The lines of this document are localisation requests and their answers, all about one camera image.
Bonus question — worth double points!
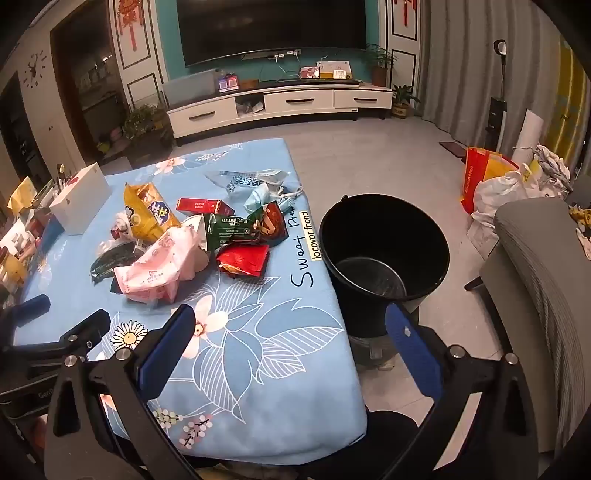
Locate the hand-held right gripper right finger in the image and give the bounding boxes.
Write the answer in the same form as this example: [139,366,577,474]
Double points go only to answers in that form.
[384,302,541,480]

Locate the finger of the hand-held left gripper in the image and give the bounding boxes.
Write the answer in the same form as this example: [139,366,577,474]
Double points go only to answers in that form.
[0,294,51,333]
[0,309,112,370]

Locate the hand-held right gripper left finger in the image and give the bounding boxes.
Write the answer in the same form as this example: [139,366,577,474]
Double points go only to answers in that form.
[44,304,197,480]

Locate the dark green packet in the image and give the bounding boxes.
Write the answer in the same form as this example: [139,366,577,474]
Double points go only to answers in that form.
[90,241,139,283]

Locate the pink wet wipe packet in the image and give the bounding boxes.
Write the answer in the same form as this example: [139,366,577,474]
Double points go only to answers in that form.
[111,226,208,303]

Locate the white plastic bag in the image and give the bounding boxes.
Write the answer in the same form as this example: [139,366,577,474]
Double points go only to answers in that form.
[99,210,139,252]

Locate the red snack wrapper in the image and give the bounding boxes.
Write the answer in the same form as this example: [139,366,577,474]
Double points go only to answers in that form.
[216,244,270,279]

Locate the black bucket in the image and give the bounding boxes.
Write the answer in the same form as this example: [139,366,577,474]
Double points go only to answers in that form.
[318,194,451,340]

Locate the yellow snack bag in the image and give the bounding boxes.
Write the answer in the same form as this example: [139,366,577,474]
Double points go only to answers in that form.
[122,182,182,241]

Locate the green wafer wrapper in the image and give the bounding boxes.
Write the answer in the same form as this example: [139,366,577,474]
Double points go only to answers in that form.
[203,202,288,252]

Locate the red cigarette box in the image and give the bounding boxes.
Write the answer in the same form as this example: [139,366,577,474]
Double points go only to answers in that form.
[177,198,234,215]

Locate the blue face mask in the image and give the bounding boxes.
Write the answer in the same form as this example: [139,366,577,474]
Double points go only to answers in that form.
[244,182,303,215]

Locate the clear printed plastic bag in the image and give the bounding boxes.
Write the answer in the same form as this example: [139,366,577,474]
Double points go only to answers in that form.
[205,168,289,199]

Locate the yellow paper bag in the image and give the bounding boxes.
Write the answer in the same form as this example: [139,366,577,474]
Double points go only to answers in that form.
[7,178,38,217]

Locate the white box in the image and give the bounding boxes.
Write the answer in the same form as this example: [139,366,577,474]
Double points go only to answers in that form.
[48,162,112,236]

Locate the blue floral blanket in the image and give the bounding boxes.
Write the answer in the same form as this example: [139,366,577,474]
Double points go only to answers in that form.
[13,138,370,467]

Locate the grey sofa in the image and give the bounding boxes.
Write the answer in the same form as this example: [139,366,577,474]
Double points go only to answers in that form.
[480,198,591,457]

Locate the large white plastic sack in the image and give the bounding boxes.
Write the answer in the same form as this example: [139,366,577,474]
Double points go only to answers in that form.
[471,168,555,227]

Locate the red yellow shopping bag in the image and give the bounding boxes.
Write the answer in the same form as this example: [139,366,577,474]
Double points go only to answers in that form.
[459,147,520,214]

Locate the brown floor mat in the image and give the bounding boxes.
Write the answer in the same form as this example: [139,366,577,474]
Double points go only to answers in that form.
[438,141,469,160]

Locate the bushy potted plants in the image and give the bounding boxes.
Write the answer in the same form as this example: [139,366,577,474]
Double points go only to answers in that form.
[122,104,174,160]

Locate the yellow black cloth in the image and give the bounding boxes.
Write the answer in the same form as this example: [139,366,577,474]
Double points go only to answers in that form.
[568,203,591,259]

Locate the dark display cabinet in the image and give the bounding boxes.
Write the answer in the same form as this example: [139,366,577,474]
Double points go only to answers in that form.
[51,4,130,162]

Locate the crumpled white paper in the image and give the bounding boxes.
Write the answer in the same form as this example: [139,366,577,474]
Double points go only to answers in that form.
[531,145,573,185]

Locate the white paper roll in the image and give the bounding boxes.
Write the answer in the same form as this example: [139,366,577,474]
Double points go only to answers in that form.
[515,108,544,164]

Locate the upright vacuum cleaner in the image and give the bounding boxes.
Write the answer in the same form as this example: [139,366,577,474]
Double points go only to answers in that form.
[492,39,511,153]

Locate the small potted plant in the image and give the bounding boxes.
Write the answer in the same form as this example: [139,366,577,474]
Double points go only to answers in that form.
[390,84,421,118]

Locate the clear glass tank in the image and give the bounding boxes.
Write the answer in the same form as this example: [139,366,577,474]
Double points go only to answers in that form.
[161,68,220,107]

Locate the white television cabinet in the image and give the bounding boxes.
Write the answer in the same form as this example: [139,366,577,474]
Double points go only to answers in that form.
[166,83,393,139]

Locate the grey curtain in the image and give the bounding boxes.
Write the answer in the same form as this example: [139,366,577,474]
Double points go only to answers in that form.
[413,0,568,158]

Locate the tall potted plant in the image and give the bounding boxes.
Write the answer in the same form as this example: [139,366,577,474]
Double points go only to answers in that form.
[365,44,398,88]

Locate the white yellow board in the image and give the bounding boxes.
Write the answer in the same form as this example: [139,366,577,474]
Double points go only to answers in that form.
[316,60,352,80]

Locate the yellow curtain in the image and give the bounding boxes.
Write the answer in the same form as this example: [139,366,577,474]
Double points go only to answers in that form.
[551,37,591,176]

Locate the red knot decoration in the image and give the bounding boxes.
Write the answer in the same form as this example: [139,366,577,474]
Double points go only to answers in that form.
[116,0,141,51]
[394,0,419,28]

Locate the black television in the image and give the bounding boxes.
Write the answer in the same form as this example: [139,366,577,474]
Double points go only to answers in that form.
[176,0,368,68]

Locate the black wall clock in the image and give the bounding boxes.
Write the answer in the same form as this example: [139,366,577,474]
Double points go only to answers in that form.
[21,50,49,88]

